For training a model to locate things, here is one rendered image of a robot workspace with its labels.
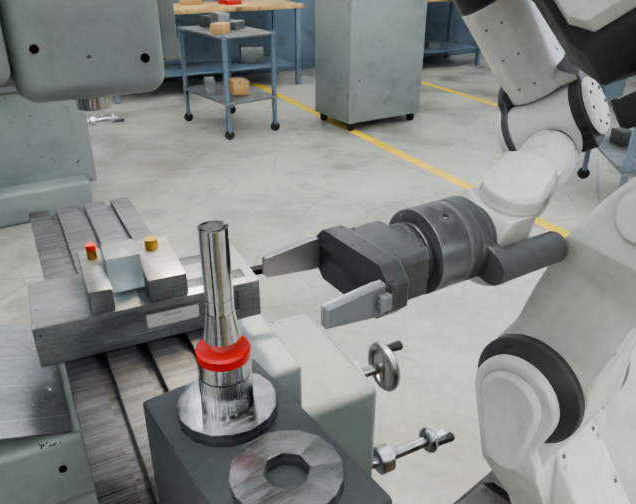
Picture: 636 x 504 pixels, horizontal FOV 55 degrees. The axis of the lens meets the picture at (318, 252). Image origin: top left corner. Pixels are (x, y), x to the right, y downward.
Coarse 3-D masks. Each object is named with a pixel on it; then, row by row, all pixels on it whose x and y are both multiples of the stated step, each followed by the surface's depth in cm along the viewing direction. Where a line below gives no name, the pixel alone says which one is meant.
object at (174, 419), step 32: (192, 384) 57; (256, 384) 57; (160, 416) 55; (192, 416) 53; (256, 416) 53; (288, 416) 55; (160, 448) 55; (192, 448) 52; (224, 448) 52; (256, 448) 50; (288, 448) 50; (320, 448) 50; (160, 480) 59; (192, 480) 49; (224, 480) 49; (256, 480) 47; (288, 480) 49; (320, 480) 47; (352, 480) 49
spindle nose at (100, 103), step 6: (108, 96) 88; (78, 102) 86; (84, 102) 86; (90, 102) 86; (96, 102) 86; (102, 102) 87; (108, 102) 88; (78, 108) 87; (84, 108) 86; (90, 108) 86; (96, 108) 87; (102, 108) 87; (108, 108) 88
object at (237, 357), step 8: (200, 344) 52; (208, 344) 52; (240, 344) 52; (248, 344) 52; (200, 352) 51; (208, 352) 51; (216, 352) 51; (232, 352) 51; (240, 352) 51; (248, 352) 52; (200, 360) 51; (208, 360) 51; (216, 360) 50; (224, 360) 50; (232, 360) 51; (240, 360) 51; (208, 368) 51; (216, 368) 51; (224, 368) 51; (232, 368) 51
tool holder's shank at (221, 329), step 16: (208, 224) 48; (224, 224) 48; (208, 240) 46; (224, 240) 47; (208, 256) 47; (224, 256) 48; (208, 272) 48; (224, 272) 48; (208, 288) 49; (224, 288) 49; (208, 304) 49; (224, 304) 49; (208, 320) 50; (224, 320) 50; (208, 336) 50; (224, 336) 50; (240, 336) 52; (224, 352) 51
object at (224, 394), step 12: (204, 372) 51; (216, 372) 51; (228, 372) 51; (240, 372) 51; (204, 384) 52; (216, 384) 51; (228, 384) 51; (240, 384) 52; (252, 384) 54; (204, 396) 53; (216, 396) 52; (228, 396) 52; (240, 396) 52; (252, 396) 54; (204, 408) 54; (216, 408) 53; (228, 408) 52; (240, 408) 53
